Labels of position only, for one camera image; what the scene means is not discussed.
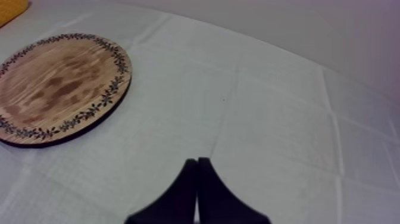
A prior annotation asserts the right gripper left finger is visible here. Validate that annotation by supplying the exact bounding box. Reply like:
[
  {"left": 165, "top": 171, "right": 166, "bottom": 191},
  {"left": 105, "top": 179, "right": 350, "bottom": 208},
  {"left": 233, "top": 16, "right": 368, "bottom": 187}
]
[{"left": 124, "top": 158, "right": 198, "bottom": 224}]

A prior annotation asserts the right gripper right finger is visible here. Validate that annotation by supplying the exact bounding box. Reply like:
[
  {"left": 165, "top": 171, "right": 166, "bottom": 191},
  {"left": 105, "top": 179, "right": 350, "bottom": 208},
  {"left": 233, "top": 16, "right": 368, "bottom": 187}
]
[{"left": 197, "top": 157, "right": 272, "bottom": 224}]

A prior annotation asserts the round wooden board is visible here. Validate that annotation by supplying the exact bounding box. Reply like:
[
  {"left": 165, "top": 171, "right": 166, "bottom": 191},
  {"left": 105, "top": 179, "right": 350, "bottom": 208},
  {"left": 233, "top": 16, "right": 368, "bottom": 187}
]
[{"left": 0, "top": 33, "right": 133, "bottom": 149}]

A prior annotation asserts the yellow plastic basket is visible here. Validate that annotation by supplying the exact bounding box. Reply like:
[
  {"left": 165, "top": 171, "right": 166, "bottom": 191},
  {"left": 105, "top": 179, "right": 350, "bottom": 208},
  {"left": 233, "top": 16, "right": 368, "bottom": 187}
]
[{"left": 0, "top": 0, "right": 30, "bottom": 28}]

